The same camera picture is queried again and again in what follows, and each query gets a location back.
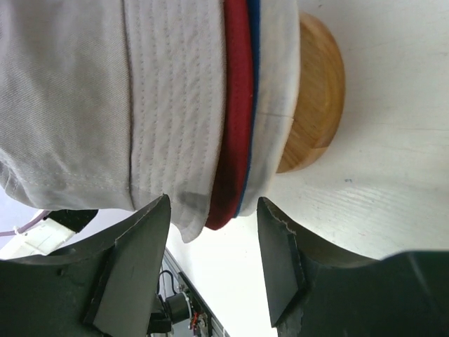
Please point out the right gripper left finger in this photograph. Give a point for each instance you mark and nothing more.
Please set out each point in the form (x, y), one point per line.
(104, 285)

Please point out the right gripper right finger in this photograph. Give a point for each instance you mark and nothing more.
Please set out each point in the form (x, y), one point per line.
(316, 288)

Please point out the grey cap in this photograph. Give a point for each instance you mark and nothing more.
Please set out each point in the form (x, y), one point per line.
(110, 104)

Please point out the white bucket hat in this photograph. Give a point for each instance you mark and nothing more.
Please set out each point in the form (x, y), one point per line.
(275, 43)

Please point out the dark red bucket hat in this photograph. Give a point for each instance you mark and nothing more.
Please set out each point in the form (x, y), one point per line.
(235, 146)

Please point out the blue bucket hat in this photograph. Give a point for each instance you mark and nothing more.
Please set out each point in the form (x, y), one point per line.
(254, 87)

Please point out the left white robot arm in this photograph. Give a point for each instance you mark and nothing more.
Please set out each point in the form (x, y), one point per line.
(45, 233)

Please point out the wooden hat stand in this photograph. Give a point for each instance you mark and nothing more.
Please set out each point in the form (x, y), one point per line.
(320, 101)

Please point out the aluminium front rail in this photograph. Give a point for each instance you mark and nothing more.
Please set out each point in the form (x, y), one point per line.
(196, 281)

